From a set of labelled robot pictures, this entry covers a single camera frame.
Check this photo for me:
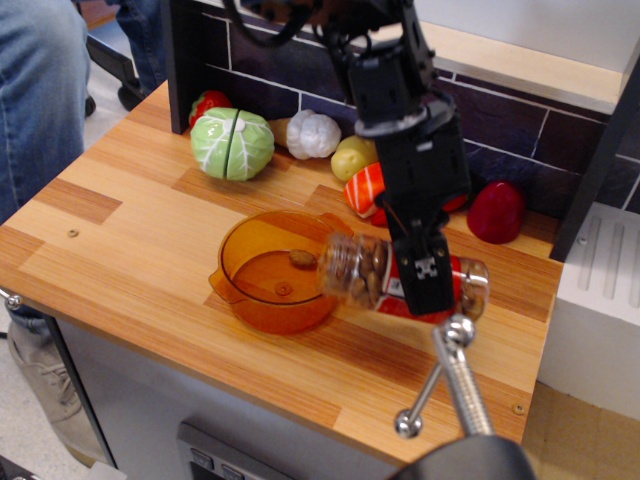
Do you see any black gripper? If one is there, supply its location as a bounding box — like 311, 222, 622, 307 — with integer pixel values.
355, 94, 470, 316

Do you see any clear almond jar red label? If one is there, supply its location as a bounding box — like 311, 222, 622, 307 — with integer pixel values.
317, 233, 490, 324

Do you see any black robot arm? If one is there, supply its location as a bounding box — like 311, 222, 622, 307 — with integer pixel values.
224, 1, 471, 315

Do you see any single almond in pot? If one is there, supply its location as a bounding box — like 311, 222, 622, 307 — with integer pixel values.
289, 249, 317, 269

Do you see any orange transparent plastic pot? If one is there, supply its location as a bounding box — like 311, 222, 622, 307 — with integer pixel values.
209, 211, 353, 335

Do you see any red toy chili pepper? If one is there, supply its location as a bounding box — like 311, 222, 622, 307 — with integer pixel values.
370, 195, 468, 228

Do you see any dark red toy egg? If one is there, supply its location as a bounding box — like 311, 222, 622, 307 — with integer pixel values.
467, 181, 526, 244

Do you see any toy salmon sushi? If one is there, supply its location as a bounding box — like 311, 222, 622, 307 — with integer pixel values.
343, 162, 385, 218

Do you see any yellow toy potato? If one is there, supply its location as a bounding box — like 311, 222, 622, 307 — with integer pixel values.
331, 135, 379, 182

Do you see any white toy garlic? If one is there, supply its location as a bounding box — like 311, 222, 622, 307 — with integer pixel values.
286, 109, 342, 160

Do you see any white ribbed appliance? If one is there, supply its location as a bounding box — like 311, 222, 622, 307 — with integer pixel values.
538, 203, 639, 418

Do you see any black clamp body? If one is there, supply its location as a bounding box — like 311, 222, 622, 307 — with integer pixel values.
391, 435, 536, 479

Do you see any green toy cabbage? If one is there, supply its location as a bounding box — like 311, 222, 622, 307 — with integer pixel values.
191, 107, 275, 181

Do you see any red toy strawberry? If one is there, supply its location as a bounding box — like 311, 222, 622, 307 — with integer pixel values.
189, 90, 233, 128

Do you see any grey control panel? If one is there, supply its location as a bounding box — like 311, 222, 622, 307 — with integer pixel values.
176, 422, 289, 480

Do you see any black vertical panel left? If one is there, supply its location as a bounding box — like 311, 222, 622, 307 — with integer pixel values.
161, 0, 204, 134

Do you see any black office chair base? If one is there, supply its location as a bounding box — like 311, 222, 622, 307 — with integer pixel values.
86, 34, 145, 112

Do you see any grey sneaker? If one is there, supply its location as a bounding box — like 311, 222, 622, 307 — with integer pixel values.
8, 323, 81, 426

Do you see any small metal knob left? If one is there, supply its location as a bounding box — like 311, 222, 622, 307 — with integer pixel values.
0, 290, 23, 311

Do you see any person leg in jeans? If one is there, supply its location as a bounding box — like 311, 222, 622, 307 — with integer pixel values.
0, 0, 91, 336

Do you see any metal clamp screw handle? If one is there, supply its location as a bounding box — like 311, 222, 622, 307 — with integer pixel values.
395, 314, 495, 439

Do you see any black vertical post right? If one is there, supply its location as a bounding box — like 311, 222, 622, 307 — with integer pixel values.
550, 43, 639, 262

